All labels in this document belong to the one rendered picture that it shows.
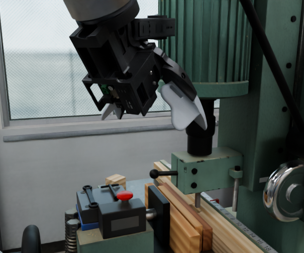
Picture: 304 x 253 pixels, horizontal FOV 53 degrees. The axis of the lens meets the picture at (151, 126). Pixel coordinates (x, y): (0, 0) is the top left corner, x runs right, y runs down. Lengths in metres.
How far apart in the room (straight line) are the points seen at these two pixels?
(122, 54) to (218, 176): 0.38
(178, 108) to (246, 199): 0.50
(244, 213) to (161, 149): 1.28
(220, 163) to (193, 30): 0.27
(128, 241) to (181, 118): 0.28
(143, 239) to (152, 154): 1.51
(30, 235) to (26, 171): 1.39
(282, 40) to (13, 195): 1.76
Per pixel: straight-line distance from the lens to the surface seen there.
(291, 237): 0.76
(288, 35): 0.65
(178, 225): 0.59
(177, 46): 0.55
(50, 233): 2.18
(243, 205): 0.87
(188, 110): 0.41
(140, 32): 0.38
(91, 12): 0.33
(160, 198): 0.62
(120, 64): 0.35
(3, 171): 2.01
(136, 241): 0.59
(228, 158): 0.65
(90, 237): 0.58
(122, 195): 0.57
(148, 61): 0.37
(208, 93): 0.54
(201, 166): 0.62
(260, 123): 0.63
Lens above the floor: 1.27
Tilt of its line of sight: 13 degrees down
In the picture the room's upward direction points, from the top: straight up
